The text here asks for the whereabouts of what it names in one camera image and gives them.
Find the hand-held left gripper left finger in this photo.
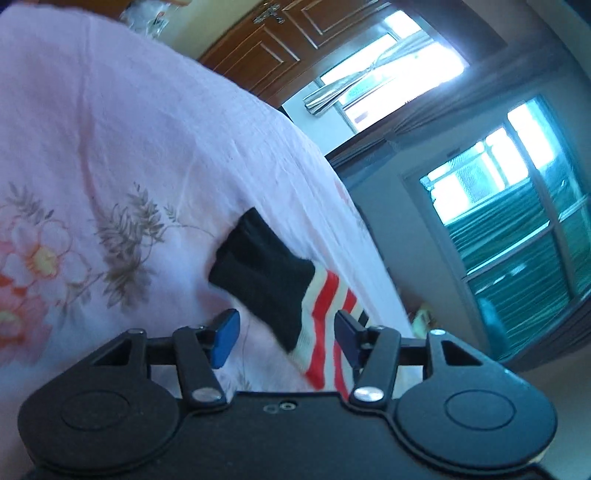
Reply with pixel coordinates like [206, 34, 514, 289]
[90, 309, 242, 409]

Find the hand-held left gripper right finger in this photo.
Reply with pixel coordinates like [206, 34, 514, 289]
[333, 310, 485, 411]

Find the red black white striped sweater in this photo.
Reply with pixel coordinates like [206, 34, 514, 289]
[208, 208, 370, 402]

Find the yellow object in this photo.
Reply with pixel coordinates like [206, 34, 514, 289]
[412, 305, 440, 339]

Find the large barred window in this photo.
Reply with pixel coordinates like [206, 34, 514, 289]
[402, 95, 591, 365]

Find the pink floral bed sheet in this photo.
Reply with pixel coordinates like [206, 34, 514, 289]
[0, 0, 416, 462]

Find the grey tied curtain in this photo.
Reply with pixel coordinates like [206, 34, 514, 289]
[304, 37, 445, 117]

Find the window with tied curtain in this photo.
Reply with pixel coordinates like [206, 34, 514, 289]
[281, 9, 468, 136]

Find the brown wooden door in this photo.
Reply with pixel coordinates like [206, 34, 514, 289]
[198, 0, 403, 110]

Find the clear plastic bag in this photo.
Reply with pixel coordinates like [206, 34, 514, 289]
[119, 0, 191, 34]

